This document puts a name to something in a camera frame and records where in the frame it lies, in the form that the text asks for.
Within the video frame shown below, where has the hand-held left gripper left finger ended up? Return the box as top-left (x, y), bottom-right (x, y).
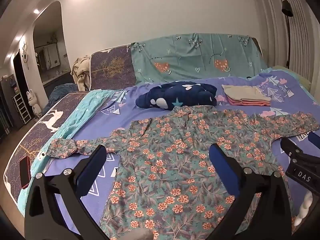
top-left (24, 144), bottom-right (108, 240)

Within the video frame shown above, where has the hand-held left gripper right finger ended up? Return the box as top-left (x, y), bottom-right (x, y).
top-left (207, 144), bottom-right (293, 240)

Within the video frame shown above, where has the green floral dress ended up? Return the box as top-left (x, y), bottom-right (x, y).
top-left (46, 105), bottom-right (320, 240)

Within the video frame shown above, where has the person's right hand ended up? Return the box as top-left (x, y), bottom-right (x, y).
top-left (293, 192), bottom-right (313, 227)

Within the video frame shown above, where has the teal quilt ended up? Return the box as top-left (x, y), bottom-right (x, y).
top-left (16, 89), bottom-right (118, 217)

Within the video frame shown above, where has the folded pink cloth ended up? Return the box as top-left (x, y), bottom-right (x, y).
top-left (226, 95), bottom-right (272, 107)

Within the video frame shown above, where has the red phone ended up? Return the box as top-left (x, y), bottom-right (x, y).
top-left (19, 156), bottom-right (32, 189)

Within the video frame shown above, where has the dark purple deer-print mat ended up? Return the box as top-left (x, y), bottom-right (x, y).
top-left (4, 92), bottom-right (88, 203)

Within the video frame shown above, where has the folded beige cloth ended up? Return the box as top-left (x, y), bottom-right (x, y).
top-left (222, 84), bottom-right (272, 102)

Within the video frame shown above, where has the purple printed bed sheet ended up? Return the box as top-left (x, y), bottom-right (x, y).
top-left (54, 66), bottom-right (320, 240)

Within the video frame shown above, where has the dark blue star-print garment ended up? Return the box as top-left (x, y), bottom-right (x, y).
top-left (135, 81), bottom-right (217, 110)

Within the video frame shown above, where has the blue fluffy blanket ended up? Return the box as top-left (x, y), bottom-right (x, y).
top-left (48, 83), bottom-right (78, 107)

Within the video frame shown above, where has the white cat figurine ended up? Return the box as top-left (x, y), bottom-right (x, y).
top-left (26, 88), bottom-right (43, 118)

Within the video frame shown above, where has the white rack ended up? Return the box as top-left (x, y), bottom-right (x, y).
top-left (14, 92), bottom-right (32, 124)

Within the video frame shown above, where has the beige knit garment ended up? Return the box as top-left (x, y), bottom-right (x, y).
top-left (71, 55), bottom-right (91, 91)

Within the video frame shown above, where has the white pleated curtain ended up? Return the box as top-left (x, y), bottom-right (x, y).
top-left (260, 0), bottom-right (320, 82)

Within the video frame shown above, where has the dark cabinet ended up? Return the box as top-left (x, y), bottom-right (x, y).
top-left (0, 74), bottom-right (16, 137)

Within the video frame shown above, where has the dark purple tree-print cushion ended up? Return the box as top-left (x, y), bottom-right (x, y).
top-left (89, 46), bottom-right (137, 91)

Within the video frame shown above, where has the teal printed sheet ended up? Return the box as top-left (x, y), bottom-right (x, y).
top-left (131, 32), bottom-right (269, 83)

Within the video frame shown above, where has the black floor lamp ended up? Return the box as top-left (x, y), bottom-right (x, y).
top-left (282, 0), bottom-right (294, 69)

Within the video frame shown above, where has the white deer wall decoration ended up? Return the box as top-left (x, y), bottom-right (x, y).
top-left (21, 42), bottom-right (30, 71)

